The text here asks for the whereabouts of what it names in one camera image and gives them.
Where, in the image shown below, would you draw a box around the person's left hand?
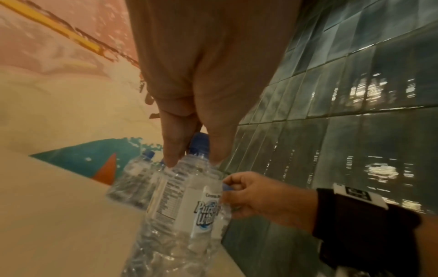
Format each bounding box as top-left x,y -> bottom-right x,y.
125,0 -> 303,168

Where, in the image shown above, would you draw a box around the person's right hand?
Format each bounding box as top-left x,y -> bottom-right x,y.
220,172 -> 319,236

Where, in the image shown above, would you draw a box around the person's right forearm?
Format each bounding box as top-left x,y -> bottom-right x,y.
415,213 -> 438,277

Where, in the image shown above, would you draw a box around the black right wrist band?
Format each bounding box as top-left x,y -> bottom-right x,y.
312,182 -> 423,271

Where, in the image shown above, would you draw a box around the beige table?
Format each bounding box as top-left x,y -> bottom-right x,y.
0,150 -> 247,277

